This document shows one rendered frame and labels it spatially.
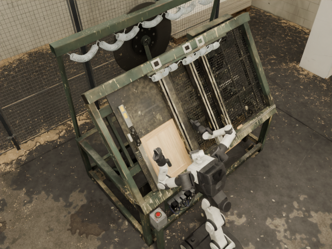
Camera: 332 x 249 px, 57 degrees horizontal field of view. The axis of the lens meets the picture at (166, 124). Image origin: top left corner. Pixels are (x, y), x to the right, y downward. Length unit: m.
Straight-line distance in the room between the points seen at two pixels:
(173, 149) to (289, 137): 2.41
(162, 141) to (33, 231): 2.07
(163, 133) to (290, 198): 2.07
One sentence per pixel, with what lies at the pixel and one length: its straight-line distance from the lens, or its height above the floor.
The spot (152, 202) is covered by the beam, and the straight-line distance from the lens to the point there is 3.14.
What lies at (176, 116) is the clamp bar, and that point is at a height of 1.40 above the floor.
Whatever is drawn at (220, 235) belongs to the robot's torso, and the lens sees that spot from 3.50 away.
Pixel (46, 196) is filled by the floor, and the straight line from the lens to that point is 4.52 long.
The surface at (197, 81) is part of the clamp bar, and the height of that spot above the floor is 1.56.
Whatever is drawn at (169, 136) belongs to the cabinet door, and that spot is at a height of 1.24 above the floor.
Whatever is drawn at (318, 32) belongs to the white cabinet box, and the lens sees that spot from 6.28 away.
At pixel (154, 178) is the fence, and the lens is 3.10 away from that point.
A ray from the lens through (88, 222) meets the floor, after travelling 4.14.
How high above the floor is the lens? 3.57
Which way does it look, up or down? 45 degrees down
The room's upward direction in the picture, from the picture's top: 2 degrees counter-clockwise
